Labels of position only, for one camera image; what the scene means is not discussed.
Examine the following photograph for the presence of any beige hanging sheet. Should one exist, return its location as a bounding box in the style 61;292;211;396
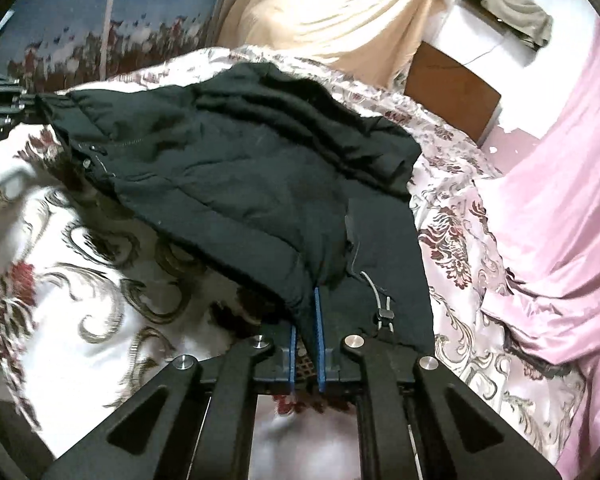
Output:
215;0;453;88

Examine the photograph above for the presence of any floral bedspread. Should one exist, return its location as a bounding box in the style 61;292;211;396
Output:
0;45;588;480

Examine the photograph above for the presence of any blue fabric wardrobe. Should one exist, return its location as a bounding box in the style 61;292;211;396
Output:
0;0;236;93

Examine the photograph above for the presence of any olive hanging cloth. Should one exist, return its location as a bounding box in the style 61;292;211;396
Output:
452;0;553;51

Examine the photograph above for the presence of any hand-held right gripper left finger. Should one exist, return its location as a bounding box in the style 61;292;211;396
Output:
40;325;301;480

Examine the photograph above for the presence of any black jacket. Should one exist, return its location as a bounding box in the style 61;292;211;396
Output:
35;62;436;361

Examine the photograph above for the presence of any wooden headboard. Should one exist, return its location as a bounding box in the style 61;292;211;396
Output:
405;41;503;147

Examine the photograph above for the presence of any brown wooden panel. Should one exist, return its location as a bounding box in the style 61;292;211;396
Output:
207;0;246;50

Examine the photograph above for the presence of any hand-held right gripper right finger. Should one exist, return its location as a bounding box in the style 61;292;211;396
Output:
312;286;563;480

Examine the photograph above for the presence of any pink curtain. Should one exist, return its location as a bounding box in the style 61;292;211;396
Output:
475;20;600;480

